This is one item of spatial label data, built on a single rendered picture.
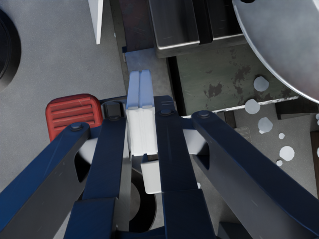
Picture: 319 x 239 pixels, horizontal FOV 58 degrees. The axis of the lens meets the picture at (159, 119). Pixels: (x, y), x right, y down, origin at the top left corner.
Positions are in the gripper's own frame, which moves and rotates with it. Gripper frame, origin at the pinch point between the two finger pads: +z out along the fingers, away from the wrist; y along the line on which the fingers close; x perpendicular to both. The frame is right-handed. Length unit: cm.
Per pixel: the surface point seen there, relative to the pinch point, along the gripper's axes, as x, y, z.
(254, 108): -10.9, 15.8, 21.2
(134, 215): -70, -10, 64
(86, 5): 0, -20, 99
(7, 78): -21, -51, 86
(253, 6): 4.2, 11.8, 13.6
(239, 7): 4.2, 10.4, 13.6
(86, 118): -5.5, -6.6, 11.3
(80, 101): -3.9, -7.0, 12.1
